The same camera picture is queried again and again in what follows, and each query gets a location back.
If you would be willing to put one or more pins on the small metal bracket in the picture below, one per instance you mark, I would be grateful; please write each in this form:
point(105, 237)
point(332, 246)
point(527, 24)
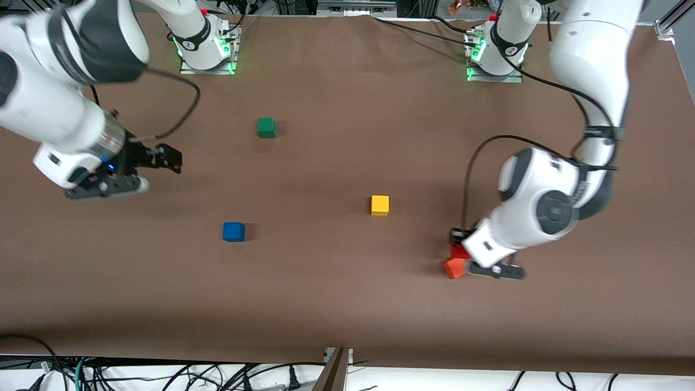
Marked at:
point(327, 354)

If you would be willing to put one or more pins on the brown wooden post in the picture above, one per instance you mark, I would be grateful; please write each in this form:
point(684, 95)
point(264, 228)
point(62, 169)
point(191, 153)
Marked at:
point(331, 377)

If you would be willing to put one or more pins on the blue wooden cube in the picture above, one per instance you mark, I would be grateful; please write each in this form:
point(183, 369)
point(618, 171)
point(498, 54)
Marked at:
point(233, 232)

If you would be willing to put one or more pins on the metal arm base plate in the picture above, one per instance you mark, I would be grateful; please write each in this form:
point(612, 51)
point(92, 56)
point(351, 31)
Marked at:
point(187, 69)
point(505, 79)

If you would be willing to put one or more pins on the yellow wooden cube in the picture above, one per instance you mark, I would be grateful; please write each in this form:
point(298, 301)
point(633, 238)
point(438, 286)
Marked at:
point(380, 206)

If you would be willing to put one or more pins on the aluminium frame profile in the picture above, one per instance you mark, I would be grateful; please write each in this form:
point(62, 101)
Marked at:
point(665, 27)

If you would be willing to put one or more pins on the orange wooden cube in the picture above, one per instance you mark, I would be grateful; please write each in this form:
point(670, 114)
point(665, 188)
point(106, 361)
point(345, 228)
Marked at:
point(455, 268)

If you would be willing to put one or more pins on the brown table cover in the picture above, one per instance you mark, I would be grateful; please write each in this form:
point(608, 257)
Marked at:
point(326, 298)

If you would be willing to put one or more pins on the green wooden cube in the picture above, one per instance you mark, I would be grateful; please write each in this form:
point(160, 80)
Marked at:
point(266, 128)

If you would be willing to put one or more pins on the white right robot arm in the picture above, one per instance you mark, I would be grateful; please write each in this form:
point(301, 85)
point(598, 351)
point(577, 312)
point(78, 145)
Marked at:
point(54, 114)

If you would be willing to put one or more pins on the black power plug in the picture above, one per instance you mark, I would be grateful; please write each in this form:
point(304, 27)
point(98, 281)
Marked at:
point(294, 379)

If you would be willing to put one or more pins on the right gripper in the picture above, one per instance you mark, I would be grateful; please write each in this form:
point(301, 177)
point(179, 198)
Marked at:
point(136, 156)

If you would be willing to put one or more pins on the red wooden cube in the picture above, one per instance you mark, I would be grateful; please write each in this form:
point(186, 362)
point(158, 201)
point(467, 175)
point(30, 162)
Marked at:
point(459, 252)

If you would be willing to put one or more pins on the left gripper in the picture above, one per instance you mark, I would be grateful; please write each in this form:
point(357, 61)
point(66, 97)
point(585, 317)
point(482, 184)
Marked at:
point(456, 236)

